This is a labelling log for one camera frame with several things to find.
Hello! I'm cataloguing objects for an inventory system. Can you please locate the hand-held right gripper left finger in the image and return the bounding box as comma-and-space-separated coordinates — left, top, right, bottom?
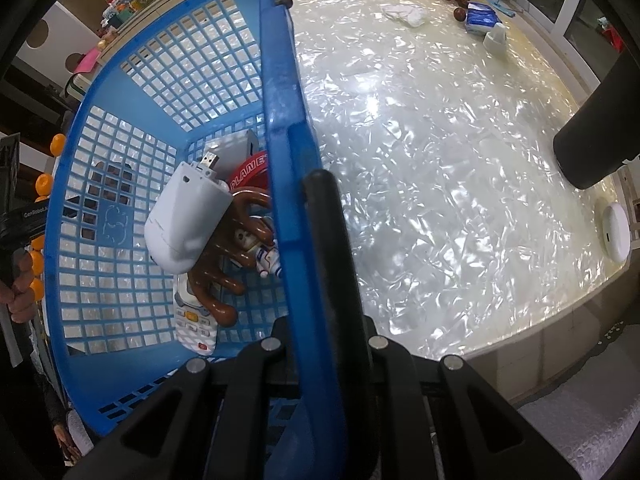
62, 317, 303, 480

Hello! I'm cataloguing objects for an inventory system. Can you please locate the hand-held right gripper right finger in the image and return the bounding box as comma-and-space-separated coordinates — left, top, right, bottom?
345, 315, 581, 480

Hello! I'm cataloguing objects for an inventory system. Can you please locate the white remote control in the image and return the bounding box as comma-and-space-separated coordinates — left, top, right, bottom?
172, 270, 218, 358

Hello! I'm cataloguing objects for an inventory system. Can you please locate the robot toy keychain red strap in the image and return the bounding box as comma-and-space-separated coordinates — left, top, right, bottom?
227, 147, 286, 278

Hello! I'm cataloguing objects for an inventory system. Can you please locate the brown antler-shaped massager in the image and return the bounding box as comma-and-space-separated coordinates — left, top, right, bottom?
187, 187, 276, 328

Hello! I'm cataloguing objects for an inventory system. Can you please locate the white USB dongle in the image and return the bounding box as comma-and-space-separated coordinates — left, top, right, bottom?
144, 150, 236, 275

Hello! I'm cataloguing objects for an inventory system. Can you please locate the slim white silver gadget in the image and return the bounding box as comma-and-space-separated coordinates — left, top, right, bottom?
202, 129, 258, 177

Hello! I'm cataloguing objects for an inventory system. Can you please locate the blue plastic mesh basket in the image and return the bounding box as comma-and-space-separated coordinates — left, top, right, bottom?
42, 0, 381, 480

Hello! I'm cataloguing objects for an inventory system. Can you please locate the person's left hand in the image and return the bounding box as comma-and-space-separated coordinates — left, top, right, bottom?
0, 247, 38, 326

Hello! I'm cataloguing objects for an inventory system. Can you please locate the row of oranges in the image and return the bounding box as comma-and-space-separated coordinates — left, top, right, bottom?
27, 132, 68, 301

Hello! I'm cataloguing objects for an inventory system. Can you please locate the green white suitcase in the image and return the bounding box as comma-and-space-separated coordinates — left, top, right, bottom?
62, 72, 93, 101

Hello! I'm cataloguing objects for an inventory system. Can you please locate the pink folder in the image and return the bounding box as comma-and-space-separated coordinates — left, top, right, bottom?
75, 50, 101, 75

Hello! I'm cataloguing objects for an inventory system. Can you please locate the person's dark clothing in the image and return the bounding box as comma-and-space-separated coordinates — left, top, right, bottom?
20, 320, 96, 466

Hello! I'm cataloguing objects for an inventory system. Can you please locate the cluster of bottles and packets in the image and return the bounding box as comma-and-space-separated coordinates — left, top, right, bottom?
97, 0, 161, 36

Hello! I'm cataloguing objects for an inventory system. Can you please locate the white round device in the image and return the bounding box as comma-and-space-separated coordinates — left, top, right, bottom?
599, 201, 632, 263

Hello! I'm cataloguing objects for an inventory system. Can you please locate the black cylinder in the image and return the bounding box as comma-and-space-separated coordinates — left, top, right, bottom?
552, 52, 640, 191

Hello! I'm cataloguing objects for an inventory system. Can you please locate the small white cup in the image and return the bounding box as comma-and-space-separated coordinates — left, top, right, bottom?
482, 26, 508, 56

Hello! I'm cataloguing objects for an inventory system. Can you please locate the crumpled white tissue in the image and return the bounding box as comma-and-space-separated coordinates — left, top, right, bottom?
381, 2, 428, 28

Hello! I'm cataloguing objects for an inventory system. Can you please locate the blue tissue packet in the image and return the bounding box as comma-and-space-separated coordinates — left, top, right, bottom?
464, 2, 503, 36

